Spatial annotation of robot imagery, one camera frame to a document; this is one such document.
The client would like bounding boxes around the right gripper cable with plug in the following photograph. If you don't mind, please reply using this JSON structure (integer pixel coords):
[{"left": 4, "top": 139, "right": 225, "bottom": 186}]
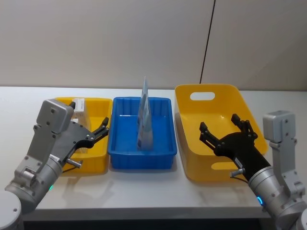
[{"left": 229, "top": 168, "right": 250, "bottom": 184}]

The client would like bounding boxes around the small white box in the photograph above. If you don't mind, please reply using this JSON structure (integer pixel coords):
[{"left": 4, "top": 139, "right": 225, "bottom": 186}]
[{"left": 72, "top": 97, "right": 86, "bottom": 113}]

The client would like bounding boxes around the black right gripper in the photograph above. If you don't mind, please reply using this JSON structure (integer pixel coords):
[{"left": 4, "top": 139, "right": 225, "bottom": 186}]
[{"left": 199, "top": 114, "right": 273, "bottom": 179}]

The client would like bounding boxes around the clear plastic packet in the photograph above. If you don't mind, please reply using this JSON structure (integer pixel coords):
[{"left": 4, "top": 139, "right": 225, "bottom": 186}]
[{"left": 71, "top": 111, "right": 93, "bottom": 135}]

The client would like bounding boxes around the small yellow plastic bin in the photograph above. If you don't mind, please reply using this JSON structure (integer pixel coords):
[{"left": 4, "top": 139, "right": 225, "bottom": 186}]
[{"left": 54, "top": 96, "right": 113, "bottom": 175}]

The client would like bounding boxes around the blue and white pouch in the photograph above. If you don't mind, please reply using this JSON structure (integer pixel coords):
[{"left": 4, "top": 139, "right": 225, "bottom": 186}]
[{"left": 136, "top": 76, "right": 154, "bottom": 151}]

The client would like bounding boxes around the left gripper cable with plug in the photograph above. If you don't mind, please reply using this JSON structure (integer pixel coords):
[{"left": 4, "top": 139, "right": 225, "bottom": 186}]
[{"left": 61, "top": 158, "right": 83, "bottom": 173}]

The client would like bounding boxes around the blue plastic bin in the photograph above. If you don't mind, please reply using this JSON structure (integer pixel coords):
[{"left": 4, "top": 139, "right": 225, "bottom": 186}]
[{"left": 107, "top": 96, "right": 178, "bottom": 170}]

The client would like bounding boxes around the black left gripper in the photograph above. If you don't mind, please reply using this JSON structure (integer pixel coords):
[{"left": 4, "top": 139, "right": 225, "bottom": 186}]
[{"left": 50, "top": 101, "right": 110, "bottom": 164}]

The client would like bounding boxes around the large yellow plastic basket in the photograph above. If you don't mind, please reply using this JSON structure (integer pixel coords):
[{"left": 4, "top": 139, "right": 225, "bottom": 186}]
[{"left": 174, "top": 83, "right": 269, "bottom": 182}]

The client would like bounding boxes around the gripper cable with plug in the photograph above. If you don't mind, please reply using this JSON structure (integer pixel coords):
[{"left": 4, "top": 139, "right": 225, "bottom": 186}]
[
  {"left": 229, "top": 168, "right": 250, "bottom": 184},
  {"left": 61, "top": 158, "right": 83, "bottom": 173}
]

